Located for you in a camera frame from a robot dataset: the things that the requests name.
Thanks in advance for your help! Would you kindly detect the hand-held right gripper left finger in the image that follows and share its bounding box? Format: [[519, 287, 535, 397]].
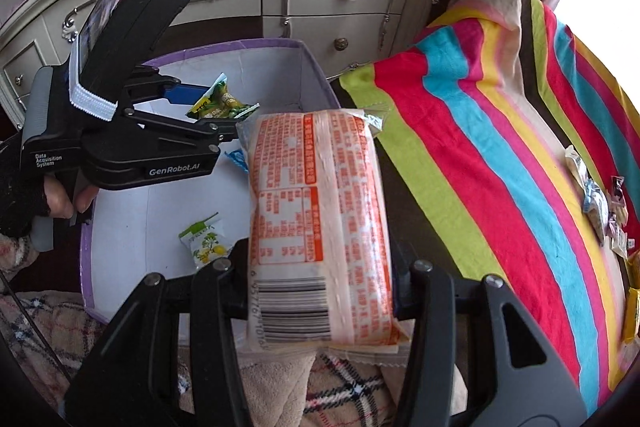
[[65, 237, 251, 427]]

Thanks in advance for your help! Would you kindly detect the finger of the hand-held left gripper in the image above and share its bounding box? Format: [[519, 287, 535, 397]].
[[124, 66, 202, 108], [120, 104, 241, 155]]

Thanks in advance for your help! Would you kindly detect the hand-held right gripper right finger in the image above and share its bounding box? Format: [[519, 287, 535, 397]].
[[392, 246, 588, 427]]

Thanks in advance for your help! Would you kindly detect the green snack packet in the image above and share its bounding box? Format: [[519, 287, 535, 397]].
[[186, 74, 261, 122]]

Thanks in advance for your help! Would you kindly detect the white storage box purple rim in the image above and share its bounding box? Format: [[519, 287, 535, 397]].
[[80, 38, 343, 325]]

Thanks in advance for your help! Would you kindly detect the orange and white snack packet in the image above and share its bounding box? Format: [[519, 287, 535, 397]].
[[235, 107, 413, 368]]

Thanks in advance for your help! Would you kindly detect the pile of small wrapped snacks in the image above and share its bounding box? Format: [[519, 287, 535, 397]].
[[565, 146, 638, 258]]

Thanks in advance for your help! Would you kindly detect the person's left hand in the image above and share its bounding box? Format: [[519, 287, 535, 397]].
[[0, 142, 101, 240]]

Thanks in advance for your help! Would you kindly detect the blue edged snack packet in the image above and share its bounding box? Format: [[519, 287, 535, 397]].
[[223, 148, 251, 172]]

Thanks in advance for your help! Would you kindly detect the white lemon print snack packet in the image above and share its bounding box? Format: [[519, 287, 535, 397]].
[[179, 212, 236, 270]]

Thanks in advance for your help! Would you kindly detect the striped colourful blanket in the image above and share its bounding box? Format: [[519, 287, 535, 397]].
[[327, 0, 640, 415]]

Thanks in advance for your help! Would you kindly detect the yellow snack packet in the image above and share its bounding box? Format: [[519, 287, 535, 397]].
[[622, 252, 640, 343]]

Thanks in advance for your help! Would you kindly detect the black cable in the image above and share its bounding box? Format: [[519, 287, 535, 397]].
[[0, 267, 68, 380]]

